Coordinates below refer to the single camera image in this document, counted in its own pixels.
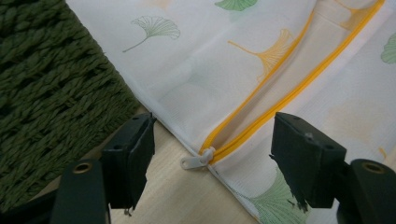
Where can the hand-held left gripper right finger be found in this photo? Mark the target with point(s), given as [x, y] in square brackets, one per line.
[306, 165]

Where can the white leaf-print mesh laundry bag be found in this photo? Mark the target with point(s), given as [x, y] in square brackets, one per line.
[202, 62]

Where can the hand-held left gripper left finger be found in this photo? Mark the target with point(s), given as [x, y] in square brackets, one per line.
[127, 161]

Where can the green woven basket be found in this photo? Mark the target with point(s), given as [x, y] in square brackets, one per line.
[46, 81]

